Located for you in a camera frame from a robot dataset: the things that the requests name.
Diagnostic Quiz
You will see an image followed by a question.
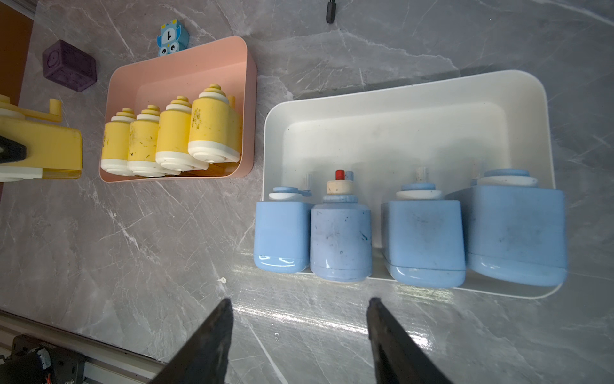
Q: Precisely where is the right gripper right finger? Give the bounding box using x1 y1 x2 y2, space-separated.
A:
366 298 451 384

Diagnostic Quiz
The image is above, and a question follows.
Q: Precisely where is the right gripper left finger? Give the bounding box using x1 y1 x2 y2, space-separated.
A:
151 298 234 383

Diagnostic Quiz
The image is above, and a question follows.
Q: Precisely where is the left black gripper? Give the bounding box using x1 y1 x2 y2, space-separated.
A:
0 136 27 164

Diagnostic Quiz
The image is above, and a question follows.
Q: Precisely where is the yellow sharpener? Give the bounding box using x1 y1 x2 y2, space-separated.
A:
1 95 83 183
100 108 136 177
188 84 242 164
127 105 180 178
155 95 209 174

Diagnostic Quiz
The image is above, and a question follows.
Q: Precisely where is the blue sharpener with red cap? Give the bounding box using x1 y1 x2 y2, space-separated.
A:
310 170 373 283

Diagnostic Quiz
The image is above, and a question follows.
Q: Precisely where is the pink plastic tray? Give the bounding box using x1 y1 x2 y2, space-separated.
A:
105 36 257 181

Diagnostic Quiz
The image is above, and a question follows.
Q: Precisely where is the purple cube sharpener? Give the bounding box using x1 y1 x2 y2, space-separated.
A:
42 39 98 92

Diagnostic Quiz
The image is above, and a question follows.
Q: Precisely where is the blue cartoon sharpener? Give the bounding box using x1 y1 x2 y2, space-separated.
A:
157 19 190 57

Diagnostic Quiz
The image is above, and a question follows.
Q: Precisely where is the white plastic tray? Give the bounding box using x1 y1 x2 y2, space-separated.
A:
262 70 563 299

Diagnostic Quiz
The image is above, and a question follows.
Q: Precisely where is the black microphone on tripod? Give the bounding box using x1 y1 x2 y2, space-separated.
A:
326 0 337 24

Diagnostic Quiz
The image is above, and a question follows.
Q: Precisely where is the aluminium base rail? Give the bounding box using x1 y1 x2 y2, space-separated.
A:
1 310 165 383

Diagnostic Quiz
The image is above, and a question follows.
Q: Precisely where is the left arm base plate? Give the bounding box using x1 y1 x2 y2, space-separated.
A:
1 334 86 384

